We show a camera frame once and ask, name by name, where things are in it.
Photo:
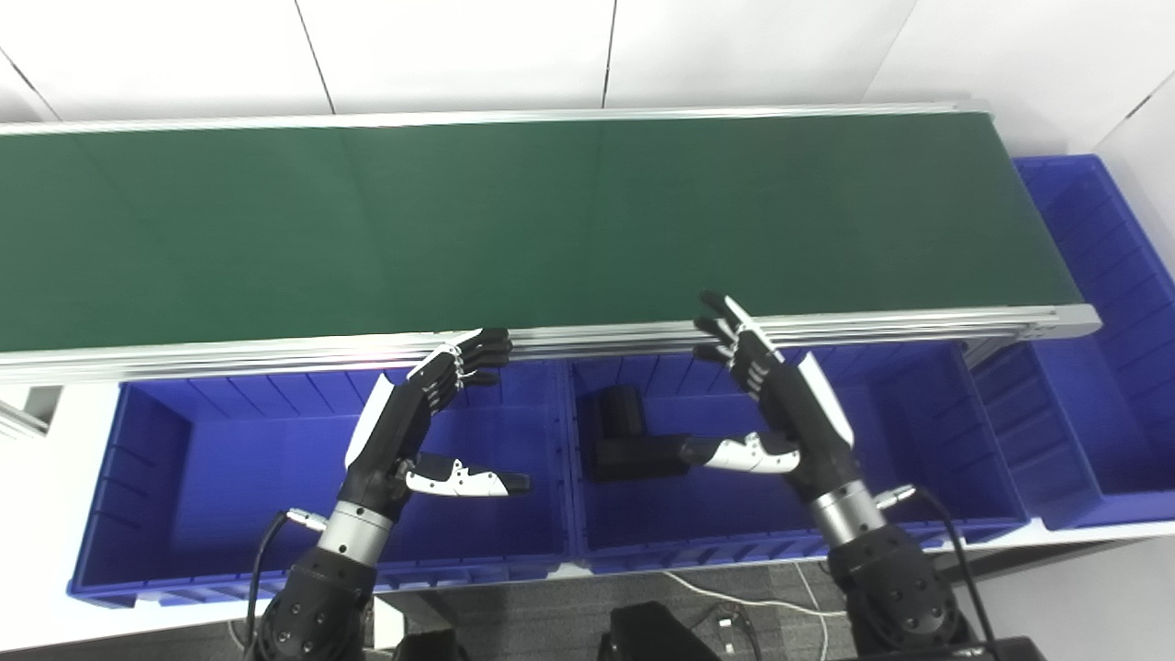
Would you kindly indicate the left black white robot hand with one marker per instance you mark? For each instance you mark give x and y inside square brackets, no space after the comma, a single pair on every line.
[395,441]

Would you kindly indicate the blue plastic bin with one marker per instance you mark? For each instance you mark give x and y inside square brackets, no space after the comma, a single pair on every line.
[229,477]
[1120,367]
[918,441]

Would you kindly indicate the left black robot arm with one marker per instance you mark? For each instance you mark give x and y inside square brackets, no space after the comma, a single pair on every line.
[321,597]

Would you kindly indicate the black robot body cover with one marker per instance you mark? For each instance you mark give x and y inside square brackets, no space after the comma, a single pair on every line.
[652,638]

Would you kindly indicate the black cylinder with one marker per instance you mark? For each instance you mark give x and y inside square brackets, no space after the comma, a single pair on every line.
[624,454]

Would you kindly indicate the aluminium conveyor leg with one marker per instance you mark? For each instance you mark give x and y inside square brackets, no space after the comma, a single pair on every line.
[27,413]
[987,349]

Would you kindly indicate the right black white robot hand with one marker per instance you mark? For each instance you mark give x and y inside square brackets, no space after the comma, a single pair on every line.
[808,422]

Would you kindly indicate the green conveyor belt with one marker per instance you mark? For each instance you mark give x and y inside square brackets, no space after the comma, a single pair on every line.
[275,356]
[459,229]

